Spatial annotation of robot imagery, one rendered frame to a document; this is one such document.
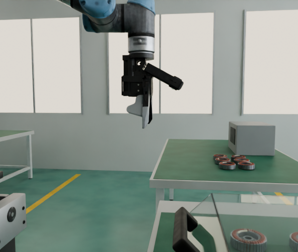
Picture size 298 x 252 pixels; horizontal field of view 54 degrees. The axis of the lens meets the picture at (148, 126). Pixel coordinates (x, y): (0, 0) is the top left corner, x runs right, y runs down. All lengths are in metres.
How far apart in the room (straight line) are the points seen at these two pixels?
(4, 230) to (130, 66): 0.50
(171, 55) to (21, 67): 2.60
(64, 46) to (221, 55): 2.62
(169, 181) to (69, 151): 3.71
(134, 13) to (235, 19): 4.30
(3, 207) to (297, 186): 1.55
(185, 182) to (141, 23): 1.16
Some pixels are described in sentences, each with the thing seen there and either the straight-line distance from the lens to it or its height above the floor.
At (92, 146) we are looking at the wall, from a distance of 5.16.
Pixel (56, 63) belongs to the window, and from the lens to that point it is 5.35.
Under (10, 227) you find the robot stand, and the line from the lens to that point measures 0.78.
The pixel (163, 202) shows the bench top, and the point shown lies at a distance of 1.41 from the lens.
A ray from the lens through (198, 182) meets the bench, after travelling 1.77.
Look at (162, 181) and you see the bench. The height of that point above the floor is 0.74.
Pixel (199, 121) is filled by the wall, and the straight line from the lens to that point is 4.87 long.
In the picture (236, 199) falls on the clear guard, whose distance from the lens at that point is 0.51.
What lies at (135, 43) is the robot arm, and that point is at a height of 1.38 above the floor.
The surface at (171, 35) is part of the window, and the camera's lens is 4.96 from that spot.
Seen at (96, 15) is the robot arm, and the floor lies 1.41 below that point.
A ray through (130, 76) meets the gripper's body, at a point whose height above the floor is 1.29.
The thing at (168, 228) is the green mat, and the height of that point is 0.75.
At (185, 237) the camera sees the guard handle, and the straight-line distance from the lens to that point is 0.38.
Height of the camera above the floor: 1.23
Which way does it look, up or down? 5 degrees down
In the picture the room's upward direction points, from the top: straight up
